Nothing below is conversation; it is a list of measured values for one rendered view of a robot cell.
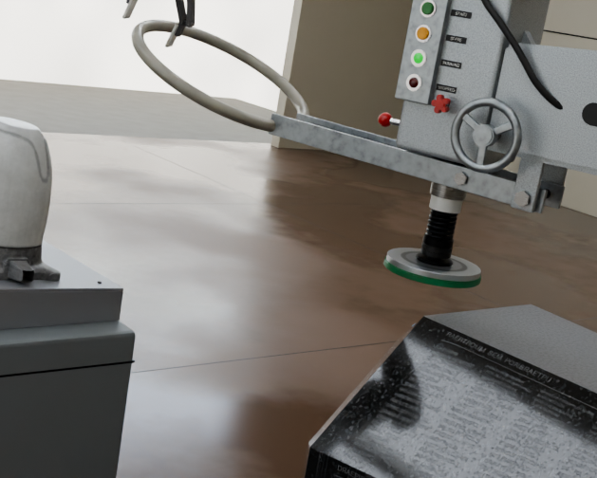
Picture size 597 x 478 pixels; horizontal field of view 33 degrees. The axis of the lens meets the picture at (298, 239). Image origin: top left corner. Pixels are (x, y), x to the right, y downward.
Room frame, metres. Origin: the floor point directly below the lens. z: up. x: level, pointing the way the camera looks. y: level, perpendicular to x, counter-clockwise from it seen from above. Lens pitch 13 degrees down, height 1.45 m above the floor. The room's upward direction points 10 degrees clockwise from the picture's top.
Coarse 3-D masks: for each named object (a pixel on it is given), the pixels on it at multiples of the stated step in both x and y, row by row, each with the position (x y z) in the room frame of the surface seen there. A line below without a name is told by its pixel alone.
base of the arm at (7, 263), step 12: (0, 252) 1.74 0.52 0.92; (12, 252) 1.75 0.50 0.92; (24, 252) 1.77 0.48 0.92; (36, 252) 1.80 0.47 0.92; (0, 264) 1.74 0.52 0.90; (12, 264) 1.73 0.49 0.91; (24, 264) 1.74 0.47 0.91; (36, 264) 1.80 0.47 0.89; (0, 276) 1.73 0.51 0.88; (12, 276) 1.73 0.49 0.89; (24, 276) 1.76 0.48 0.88; (36, 276) 1.78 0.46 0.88; (48, 276) 1.79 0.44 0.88; (60, 276) 1.81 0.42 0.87
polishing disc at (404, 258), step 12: (396, 252) 2.25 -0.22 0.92; (408, 252) 2.27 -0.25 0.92; (420, 252) 2.29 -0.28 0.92; (396, 264) 2.17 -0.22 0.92; (408, 264) 2.16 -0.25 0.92; (420, 264) 2.18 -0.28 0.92; (456, 264) 2.24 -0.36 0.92; (468, 264) 2.26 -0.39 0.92; (432, 276) 2.13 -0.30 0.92; (444, 276) 2.13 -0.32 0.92; (456, 276) 2.13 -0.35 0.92; (468, 276) 2.15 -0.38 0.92
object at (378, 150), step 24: (288, 120) 2.39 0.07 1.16; (312, 120) 2.48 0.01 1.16; (312, 144) 2.35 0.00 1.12; (336, 144) 2.32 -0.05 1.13; (360, 144) 2.28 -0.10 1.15; (384, 144) 2.26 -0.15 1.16; (408, 168) 2.22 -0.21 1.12; (432, 168) 2.19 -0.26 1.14; (456, 168) 2.16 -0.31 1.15; (480, 192) 2.13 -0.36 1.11; (504, 192) 2.10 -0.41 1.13; (552, 192) 2.16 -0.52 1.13
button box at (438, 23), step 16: (416, 0) 2.17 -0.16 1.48; (432, 0) 2.16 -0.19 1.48; (448, 0) 2.14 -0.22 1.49; (416, 16) 2.17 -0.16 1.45; (432, 16) 2.15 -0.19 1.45; (448, 16) 2.15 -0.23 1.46; (432, 32) 2.15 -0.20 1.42; (416, 48) 2.16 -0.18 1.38; (432, 48) 2.14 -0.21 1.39; (432, 64) 2.14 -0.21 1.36; (400, 80) 2.18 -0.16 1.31; (432, 80) 2.14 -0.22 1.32; (400, 96) 2.17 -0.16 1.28; (416, 96) 2.15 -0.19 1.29; (432, 96) 2.15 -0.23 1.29
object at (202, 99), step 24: (144, 24) 2.57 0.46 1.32; (168, 24) 2.67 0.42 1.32; (144, 48) 2.41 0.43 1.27; (240, 48) 2.79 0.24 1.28; (168, 72) 2.35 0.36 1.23; (264, 72) 2.76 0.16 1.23; (192, 96) 2.33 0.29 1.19; (288, 96) 2.70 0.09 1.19; (240, 120) 2.35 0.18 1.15; (264, 120) 2.38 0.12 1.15
